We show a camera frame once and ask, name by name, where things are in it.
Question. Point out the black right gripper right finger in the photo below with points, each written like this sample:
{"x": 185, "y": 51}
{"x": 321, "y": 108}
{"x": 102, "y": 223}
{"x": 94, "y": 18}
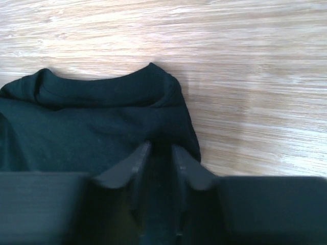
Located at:
{"x": 246, "y": 209}

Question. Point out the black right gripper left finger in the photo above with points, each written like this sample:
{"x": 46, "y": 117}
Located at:
{"x": 75, "y": 208}

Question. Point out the black t-shirt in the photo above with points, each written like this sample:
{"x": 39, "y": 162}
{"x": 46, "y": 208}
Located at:
{"x": 54, "y": 125}

